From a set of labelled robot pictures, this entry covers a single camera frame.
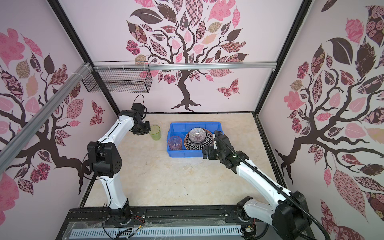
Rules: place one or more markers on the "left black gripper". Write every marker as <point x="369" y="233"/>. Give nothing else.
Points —
<point x="145" y="130"/>

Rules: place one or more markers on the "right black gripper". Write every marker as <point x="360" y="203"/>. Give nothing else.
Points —
<point x="211" y="149"/>

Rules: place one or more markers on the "black geometric orange-rimmed plate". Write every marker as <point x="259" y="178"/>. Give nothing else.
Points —
<point x="204" y="145"/>

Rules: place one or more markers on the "green translucent plastic cup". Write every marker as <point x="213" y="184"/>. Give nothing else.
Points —
<point x="155" y="132"/>

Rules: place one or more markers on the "purple striped bowl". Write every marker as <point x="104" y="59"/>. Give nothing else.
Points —
<point x="197" y="135"/>

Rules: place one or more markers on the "pink translucent plastic cup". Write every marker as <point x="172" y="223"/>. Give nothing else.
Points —
<point x="175" y="143"/>

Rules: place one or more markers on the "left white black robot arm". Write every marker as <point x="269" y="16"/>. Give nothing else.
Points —
<point x="106" y="162"/>

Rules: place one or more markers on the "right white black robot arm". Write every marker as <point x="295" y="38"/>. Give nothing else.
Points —
<point x="286" y="211"/>

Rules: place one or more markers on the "blue plastic bin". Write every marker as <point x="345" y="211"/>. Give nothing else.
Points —
<point x="182" y="129"/>

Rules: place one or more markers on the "aluminium back crossbar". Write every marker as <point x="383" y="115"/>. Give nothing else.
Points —
<point x="199" y="66"/>

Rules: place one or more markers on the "aluminium crossbar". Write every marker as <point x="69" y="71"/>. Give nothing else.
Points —
<point x="199" y="66"/>
<point x="12" y="149"/>

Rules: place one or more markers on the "aluminium left crossbar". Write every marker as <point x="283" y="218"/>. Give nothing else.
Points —
<point x="12" y="149"/>

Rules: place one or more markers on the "black wire mesh basket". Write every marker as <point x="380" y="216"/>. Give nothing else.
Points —
<point x="119" y="77"/>

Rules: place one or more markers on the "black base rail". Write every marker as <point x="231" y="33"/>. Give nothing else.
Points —
<point x="166" y="216"/>

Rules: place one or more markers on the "white slotted cable duct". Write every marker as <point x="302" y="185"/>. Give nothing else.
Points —
<point x="154" y="232"/>

